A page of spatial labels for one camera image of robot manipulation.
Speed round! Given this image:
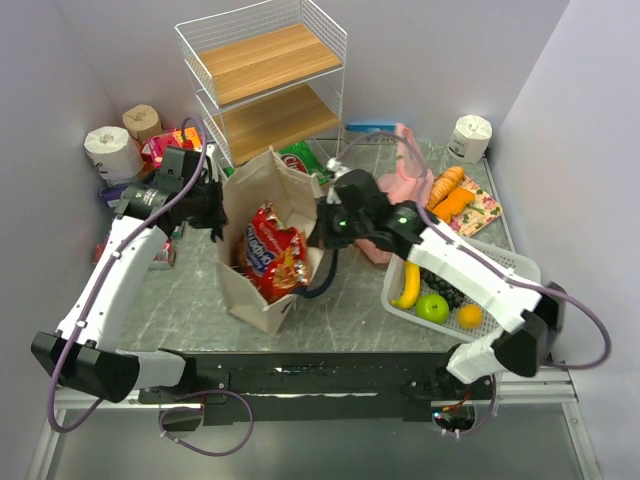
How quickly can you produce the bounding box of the croissant bread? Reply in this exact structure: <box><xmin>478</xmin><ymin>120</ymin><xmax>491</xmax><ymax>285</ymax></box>
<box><xmin>426</xmin><ymin>166</ymin><xmax>465</xmax><ymax>210</ymax></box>

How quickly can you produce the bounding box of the purple box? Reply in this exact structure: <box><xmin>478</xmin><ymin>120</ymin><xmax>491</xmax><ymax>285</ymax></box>
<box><xmin>99</xmin><ymin>184</ymin><xmax>129</xmax><ymax>209</ymax></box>

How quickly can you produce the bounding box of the orange fruit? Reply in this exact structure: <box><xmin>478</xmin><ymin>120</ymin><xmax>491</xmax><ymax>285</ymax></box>
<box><xmin>457</xmin><ymin>304</ymin><xmax>483</xmax><ymax>330</ymax></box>

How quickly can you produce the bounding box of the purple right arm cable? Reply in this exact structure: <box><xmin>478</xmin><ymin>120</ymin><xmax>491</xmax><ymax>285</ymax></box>
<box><xmin>334</xmin><ymin>130</ymin><xmax>612</xmax><ymax>436</ymax></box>

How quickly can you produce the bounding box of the white toilet paper roll right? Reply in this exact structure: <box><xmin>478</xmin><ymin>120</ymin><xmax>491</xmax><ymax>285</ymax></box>
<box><xmin>447</xmin><ymin>115</ymin><xmax>493</xmax><ymax>164</ymax></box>

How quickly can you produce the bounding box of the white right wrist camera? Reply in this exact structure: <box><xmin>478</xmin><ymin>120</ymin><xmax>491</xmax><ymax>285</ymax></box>
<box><xmin>326</xmin><ymin>158</ymin><xmax>351</xmax><ymax>184</ymax></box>

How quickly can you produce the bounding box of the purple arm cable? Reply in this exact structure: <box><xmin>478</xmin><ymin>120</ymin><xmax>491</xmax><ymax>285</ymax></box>
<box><xmin>334</xmin><ymin>130</ymin><xmax>612</xmax><ymax>436</ymax></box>
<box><xmin>45</xmin><ymin>117</ymin><xmax>207</xmax><ymax>434</ymax></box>

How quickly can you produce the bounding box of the pink orange snack box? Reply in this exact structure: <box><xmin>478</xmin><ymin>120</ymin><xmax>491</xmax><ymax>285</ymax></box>
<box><xmin>141</xmin><ymin>127</ymin><xmax>202</xmax><ymax>169</ymax></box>

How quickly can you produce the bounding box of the dark grape bunch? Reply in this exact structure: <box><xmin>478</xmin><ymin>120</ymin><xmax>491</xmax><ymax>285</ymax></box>
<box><xmin>420</xmin><ymin>269</ymin><xmax>466</xmax><ymax>310</ymax></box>

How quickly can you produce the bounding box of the brown toilet paper roll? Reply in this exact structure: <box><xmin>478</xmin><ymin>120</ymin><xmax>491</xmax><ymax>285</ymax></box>
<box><xmin>122</xmin><ymin>104</ymin><xmax>163</xmax><ymax>144</ymax></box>

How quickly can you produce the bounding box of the red yellow snack bag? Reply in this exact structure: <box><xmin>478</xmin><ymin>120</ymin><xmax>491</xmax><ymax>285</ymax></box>
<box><xmin>235</xmin><ymin>202</ymin><xmax>312</xmax><ymax>304</ymax></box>

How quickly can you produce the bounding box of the white wire shelf rack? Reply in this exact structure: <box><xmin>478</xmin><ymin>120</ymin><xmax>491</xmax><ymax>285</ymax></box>
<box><xmin>174</xmin><ymin>1</ymin><xmax>348</xmax><ymax>168</ymax></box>

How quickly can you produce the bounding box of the green apple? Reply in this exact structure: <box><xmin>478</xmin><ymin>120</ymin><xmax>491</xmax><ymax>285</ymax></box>
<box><xmin>415</xmin><ymin>293</ymin><xmax>450</xmax><ymax>325</ymax></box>

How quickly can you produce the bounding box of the blue white tissue box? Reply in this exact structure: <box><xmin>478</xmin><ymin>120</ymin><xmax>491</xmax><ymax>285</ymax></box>
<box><xmin>341</xmin><ymin>122</ymin><xmax>402</xmax><ymax>145</ymax></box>

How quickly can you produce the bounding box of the red pink box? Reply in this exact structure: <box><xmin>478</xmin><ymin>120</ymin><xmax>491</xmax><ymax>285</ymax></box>
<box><xmin>92</xmin><ymin>237</ymin><xmax>176</xmax><ymax>270</ymax></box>

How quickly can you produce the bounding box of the white toilet paper roll left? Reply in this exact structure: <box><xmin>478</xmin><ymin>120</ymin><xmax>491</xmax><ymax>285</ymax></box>
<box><xmin>84</xmin><ymin>126</ymin><xmax>143</xmax><ymax>183</ymax></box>

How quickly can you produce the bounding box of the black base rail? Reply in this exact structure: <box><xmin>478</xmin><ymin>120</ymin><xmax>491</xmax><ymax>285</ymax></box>
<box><xmin>138</xmin><ymin>352</ymin><xmax>493</xmax><ymax>426</ymax></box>

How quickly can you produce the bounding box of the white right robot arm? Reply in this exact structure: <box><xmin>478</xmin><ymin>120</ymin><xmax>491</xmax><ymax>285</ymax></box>
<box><xmin>309</xmin><ymin>163</ymin><xmax>561</xmax><ymax>384</ymax></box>

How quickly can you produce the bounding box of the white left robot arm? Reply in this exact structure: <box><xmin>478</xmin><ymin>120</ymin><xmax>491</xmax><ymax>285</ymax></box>
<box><xmin>31</xmin><ymin>147</ymin><xmax>227</xmax><ymax>403</ymax></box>

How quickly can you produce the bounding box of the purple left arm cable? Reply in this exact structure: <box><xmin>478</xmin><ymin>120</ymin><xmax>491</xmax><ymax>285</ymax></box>
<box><xmin>45</xmin><ymin>117</ymin><xmax>207</xmax><ymax>434</ymax></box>

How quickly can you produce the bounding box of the white toilet paper roll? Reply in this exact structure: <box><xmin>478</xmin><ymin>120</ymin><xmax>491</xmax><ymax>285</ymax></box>
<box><xmin>447</xmin><ymin>115</ymin><xmax>493</xmax><ymax>164</ymax></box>
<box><xmin>84</xmin><ymin>126</ymin><xmax>143</xmax><ymax>183</ymax></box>

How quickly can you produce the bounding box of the orange carrot piece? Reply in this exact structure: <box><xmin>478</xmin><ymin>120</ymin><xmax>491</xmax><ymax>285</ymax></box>
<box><xmin>432</xmin><ymin>187</ymin><xmax>475</xmax><ymax>223</ymax></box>

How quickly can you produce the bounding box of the yellow banana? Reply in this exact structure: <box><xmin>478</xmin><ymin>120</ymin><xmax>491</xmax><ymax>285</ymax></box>
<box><xmin>391</xmin><ymin>261</ymin><xmax>421</xmax><ymax>310</ymax></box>

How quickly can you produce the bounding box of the pink plastic grocery bag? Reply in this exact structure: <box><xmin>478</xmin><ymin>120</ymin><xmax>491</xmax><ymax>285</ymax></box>
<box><xmin>354</xmin><ymin>122</ymin><xmax>436</xmax><ymax>265</ymax></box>

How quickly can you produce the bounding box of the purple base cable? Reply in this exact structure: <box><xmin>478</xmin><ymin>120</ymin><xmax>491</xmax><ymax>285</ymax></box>
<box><xmin>158</xmin><ymin>389</ymin><xmax>254</xmax><ymax>457</ymax></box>

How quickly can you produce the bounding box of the white plastic basket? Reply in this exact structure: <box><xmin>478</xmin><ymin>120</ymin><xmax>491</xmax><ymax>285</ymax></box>
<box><xmin>381</xmin><ymin>238</ymin><xmax>541</xmax><ymax>343</ymax></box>

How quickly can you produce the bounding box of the green white Chubo bag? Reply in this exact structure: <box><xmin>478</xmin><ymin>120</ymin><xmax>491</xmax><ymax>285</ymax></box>
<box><xmin>278</xmin><ymin>141</ymin><xmax>330</xmax><ymax>185</ymax></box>

